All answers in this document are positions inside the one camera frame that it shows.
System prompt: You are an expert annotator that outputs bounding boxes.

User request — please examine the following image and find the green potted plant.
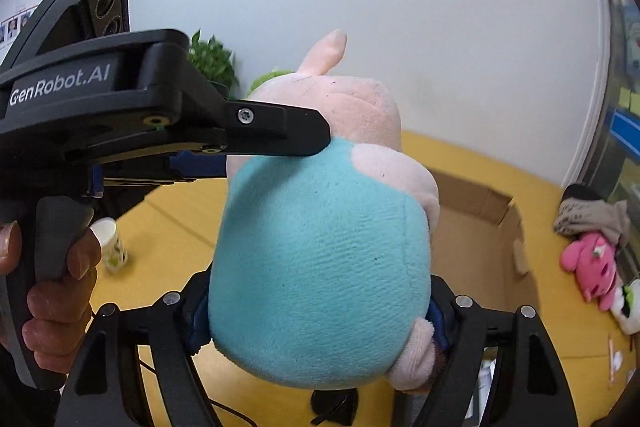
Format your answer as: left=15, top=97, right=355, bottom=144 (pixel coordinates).
left=189, top=30, right=239, bottom=98

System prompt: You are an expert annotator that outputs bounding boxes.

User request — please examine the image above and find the pink pig plush toy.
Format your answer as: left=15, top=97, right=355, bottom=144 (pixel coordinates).
left=207, top=30, right=440, bottom=391

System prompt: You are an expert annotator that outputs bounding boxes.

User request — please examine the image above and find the grey knitted cloth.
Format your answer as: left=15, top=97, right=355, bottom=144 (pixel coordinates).
left=553, top=183, right=631, bottom=248

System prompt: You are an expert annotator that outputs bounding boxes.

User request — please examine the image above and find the paper cup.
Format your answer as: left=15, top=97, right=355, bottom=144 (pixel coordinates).
left=90, top=218, right=128, bottom=273

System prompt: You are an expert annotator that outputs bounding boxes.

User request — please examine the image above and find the orange pen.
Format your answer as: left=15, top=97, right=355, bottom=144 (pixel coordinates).
left=608, top=335, right=616, bottom=389

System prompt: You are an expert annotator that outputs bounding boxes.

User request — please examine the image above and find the white green plush toy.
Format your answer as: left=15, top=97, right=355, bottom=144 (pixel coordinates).
left=611, top=279, right=640, bottom=336

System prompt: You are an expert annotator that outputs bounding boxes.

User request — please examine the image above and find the black camera module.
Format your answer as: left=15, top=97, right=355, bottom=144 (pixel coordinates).
left=1, top=0, right=130, bottom=72

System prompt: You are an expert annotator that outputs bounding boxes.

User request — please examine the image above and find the brown cardboard box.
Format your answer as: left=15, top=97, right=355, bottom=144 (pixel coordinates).
left=432, top=171, right=539, bottom=311

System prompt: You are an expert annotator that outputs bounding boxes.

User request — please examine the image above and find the person's left hand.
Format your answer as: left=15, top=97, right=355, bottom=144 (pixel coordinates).
left=20, top=230, right=102, bottom=374

